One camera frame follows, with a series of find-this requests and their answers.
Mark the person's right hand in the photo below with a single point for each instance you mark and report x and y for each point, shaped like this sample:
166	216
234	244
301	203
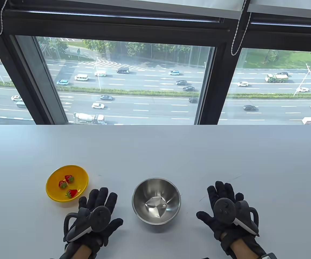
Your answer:
221	190

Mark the person's left hand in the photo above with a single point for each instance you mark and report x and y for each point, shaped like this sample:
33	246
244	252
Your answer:
111	225

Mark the stainless steel mixing bowl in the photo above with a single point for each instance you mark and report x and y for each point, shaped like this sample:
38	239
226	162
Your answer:
156	201

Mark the red strawberry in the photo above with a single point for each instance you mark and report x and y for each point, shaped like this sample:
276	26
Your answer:
72	193
69	178
62	184

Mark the yellow plastic bowl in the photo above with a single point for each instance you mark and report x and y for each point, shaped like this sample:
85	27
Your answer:
76	172

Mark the person's right forearm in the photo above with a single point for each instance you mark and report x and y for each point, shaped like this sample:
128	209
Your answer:
241	249

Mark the person's left forearm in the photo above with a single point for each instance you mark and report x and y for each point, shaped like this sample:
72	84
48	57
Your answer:
82	253

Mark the black left hand controller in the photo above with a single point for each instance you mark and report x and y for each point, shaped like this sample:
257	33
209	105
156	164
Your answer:
100	217

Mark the black hand controller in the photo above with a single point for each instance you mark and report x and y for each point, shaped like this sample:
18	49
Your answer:
224	211
100	217

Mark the black right hand controller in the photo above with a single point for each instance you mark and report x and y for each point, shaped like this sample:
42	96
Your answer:
224	211

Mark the white roller blind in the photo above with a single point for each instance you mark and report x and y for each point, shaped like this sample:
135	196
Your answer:
287	6
198	6

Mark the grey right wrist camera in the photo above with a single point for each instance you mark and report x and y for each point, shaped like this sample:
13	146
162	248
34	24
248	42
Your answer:
267	255

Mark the black window frame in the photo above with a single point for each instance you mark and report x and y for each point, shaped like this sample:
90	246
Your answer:
217	81

